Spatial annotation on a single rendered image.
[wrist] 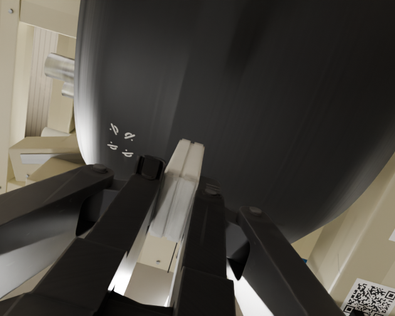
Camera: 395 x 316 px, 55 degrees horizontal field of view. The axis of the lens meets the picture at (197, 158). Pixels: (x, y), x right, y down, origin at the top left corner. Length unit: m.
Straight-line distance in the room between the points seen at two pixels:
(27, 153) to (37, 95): 4.34
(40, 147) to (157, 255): 0.42
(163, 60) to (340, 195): 0.19
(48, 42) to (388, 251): 4.86
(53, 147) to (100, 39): 0.77
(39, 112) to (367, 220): 5.10
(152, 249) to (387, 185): 0.57
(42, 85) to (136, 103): 5.05
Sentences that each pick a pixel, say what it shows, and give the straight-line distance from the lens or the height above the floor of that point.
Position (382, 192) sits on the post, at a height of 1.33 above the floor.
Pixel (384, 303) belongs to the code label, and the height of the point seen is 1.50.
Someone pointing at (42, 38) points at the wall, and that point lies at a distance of 5.23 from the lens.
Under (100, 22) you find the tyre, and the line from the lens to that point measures 0.31.
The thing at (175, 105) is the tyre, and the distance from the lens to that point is 0.30.
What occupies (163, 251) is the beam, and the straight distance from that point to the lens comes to 0.94.
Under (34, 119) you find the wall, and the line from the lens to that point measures 5.55.
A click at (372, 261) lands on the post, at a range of 0.64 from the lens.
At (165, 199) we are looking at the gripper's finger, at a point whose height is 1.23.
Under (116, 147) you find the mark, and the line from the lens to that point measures 0.34.
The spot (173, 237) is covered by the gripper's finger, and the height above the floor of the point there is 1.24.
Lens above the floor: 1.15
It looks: 23 degrees up
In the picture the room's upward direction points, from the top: 163 degrees counter-clockwise
